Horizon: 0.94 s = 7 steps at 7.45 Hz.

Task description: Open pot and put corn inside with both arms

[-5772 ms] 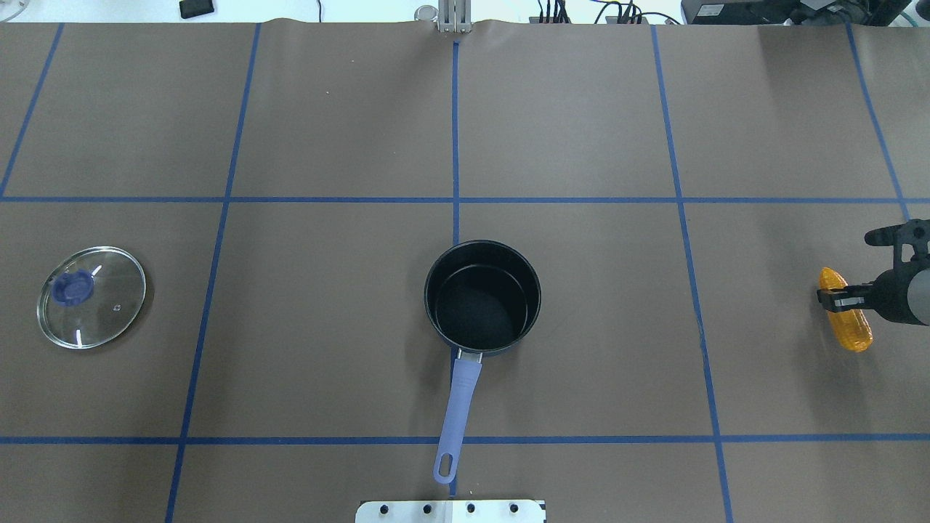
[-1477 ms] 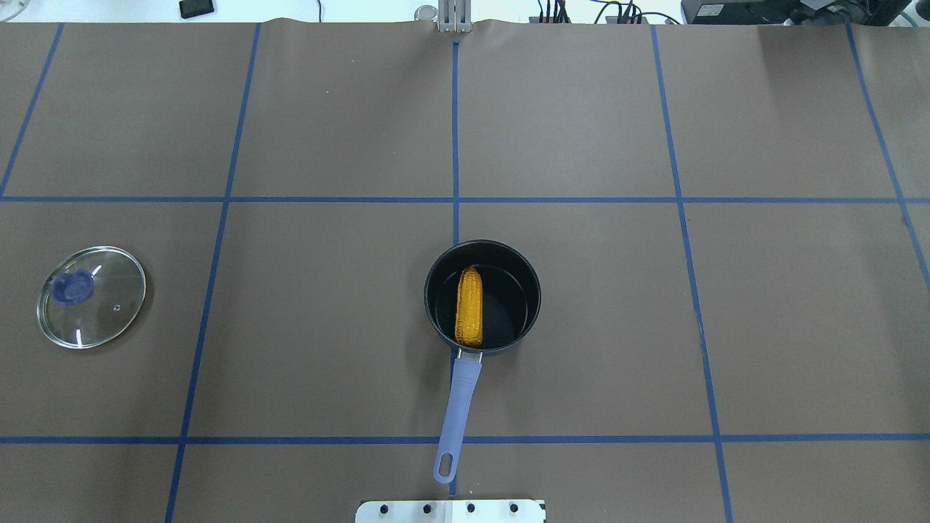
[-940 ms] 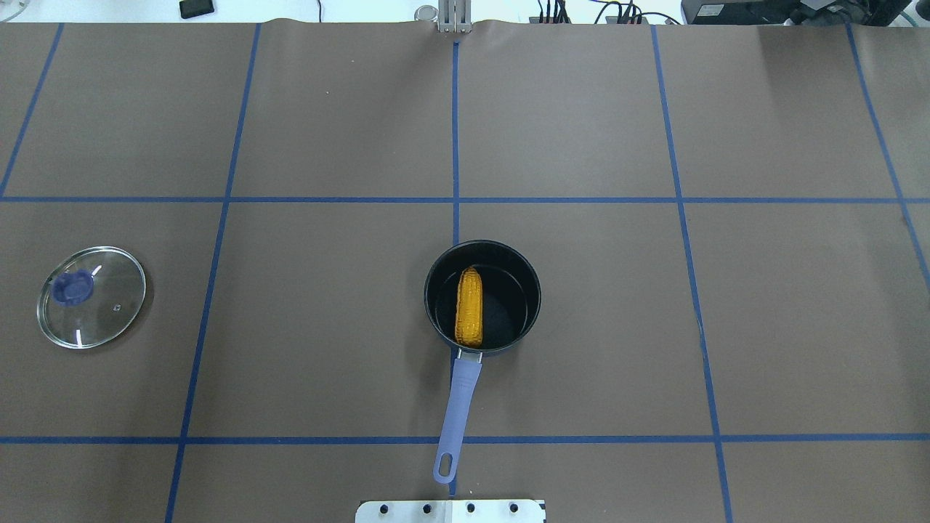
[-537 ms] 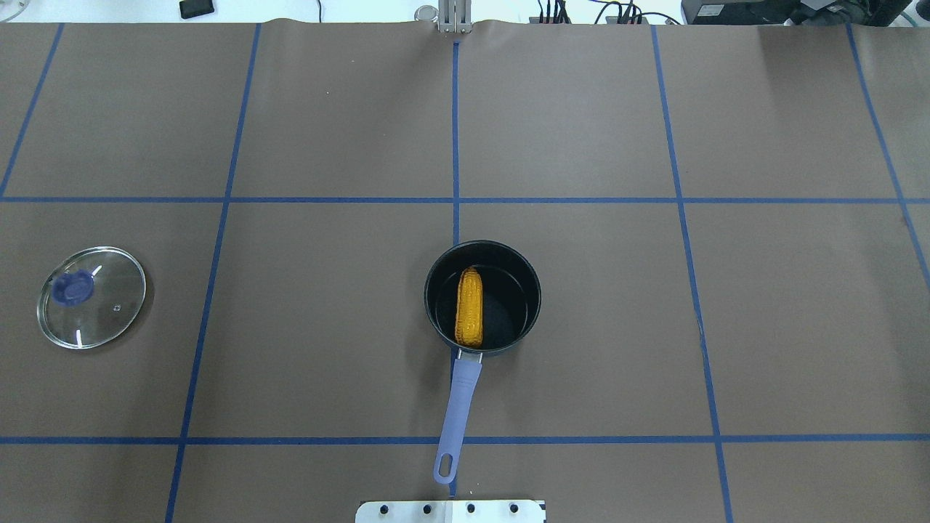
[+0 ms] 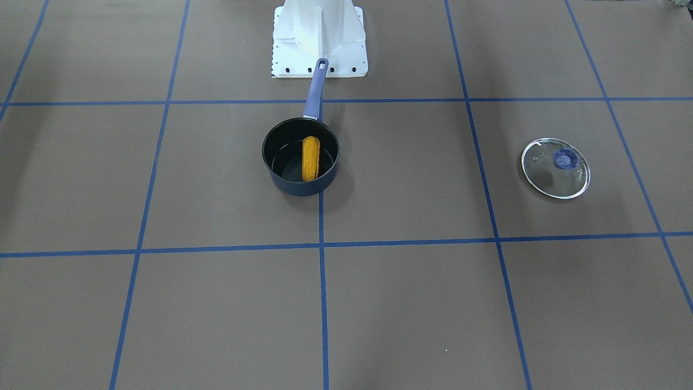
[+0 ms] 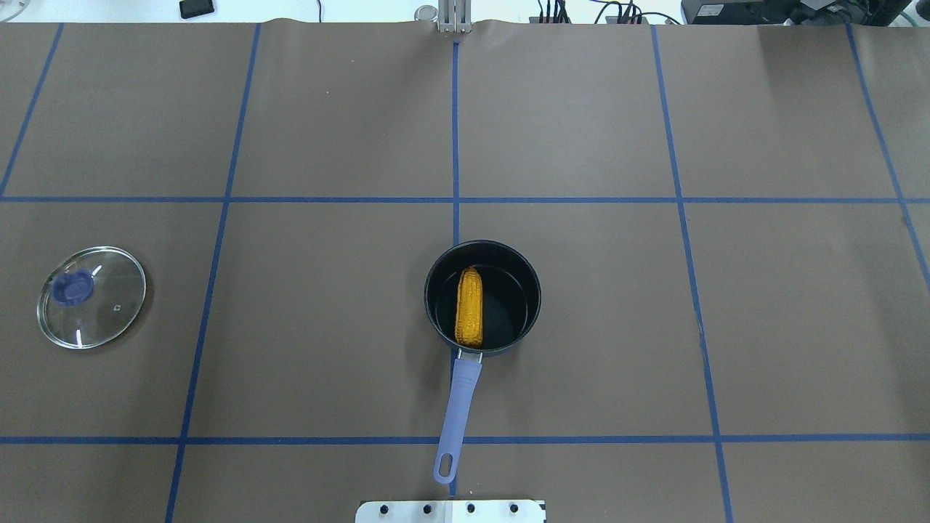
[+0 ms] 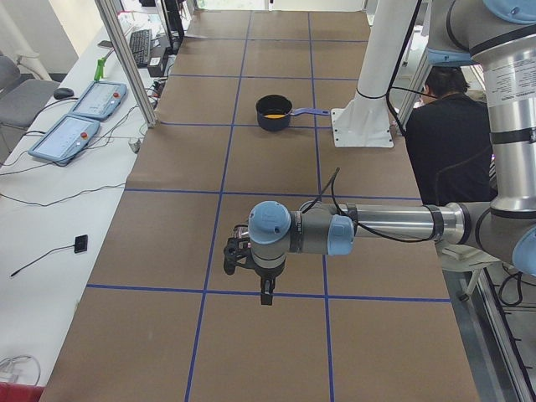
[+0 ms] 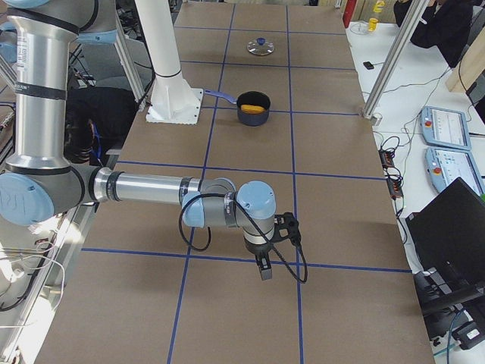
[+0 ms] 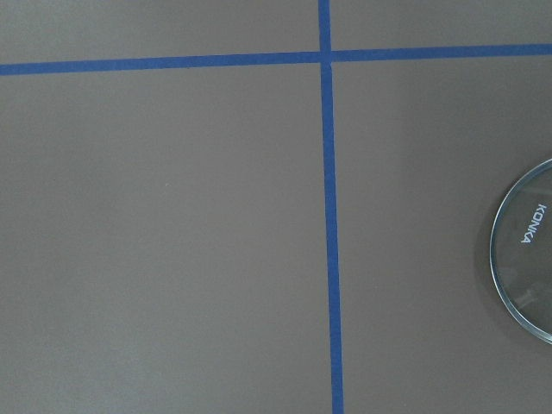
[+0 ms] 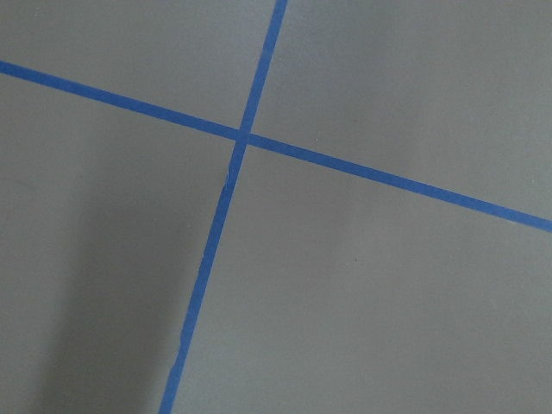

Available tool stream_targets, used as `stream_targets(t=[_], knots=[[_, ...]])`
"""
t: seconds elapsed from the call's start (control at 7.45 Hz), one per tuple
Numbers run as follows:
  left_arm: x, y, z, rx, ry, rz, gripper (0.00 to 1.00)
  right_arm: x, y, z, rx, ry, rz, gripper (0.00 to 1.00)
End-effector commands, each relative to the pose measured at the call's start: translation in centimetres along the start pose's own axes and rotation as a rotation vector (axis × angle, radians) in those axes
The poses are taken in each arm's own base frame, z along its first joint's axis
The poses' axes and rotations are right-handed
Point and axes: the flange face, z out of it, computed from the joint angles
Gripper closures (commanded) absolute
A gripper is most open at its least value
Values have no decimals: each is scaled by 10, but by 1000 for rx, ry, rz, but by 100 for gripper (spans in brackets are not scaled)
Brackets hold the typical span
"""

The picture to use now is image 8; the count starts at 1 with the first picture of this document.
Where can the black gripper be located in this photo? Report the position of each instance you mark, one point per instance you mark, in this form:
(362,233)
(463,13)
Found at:
(258,250)

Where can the yellow corn cob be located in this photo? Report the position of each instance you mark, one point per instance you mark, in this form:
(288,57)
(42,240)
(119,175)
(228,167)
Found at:
(252,109)

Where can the glass pot lid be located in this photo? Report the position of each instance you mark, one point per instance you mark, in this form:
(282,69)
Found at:
(260,46)

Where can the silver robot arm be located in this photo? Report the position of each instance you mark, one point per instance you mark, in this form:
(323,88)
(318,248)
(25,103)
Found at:
(39,182)

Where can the dark blue saucepan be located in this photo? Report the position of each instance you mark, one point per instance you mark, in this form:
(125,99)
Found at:
(251,98)

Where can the orange black power strip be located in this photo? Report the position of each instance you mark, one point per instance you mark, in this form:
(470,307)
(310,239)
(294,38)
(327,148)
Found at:
(394,178)

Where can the black laptop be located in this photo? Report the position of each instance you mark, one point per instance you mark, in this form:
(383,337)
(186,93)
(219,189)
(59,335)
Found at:
(451,229)

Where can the lower blue teach pendant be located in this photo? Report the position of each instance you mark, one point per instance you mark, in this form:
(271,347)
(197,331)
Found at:
(444,165)

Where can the blue teach pendant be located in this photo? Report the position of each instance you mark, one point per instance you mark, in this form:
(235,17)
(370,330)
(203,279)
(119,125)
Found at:
(444,165)
(444,127)

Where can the small black device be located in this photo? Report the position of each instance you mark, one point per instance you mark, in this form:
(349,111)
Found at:
(368,65)

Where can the upper blue teach pendant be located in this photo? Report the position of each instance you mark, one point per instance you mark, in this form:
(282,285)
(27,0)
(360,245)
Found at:
(444,127)

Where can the yellow cup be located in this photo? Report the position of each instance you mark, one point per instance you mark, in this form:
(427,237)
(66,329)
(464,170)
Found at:
(372,24)

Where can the seated person in black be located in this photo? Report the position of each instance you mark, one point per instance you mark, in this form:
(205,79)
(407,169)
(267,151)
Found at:
(446,25)

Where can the white camera mast base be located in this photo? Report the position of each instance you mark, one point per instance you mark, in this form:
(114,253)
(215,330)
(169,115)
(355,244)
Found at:
(172,100)

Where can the aluminium frame post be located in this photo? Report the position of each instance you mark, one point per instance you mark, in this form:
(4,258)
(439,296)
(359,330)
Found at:
(406,30)

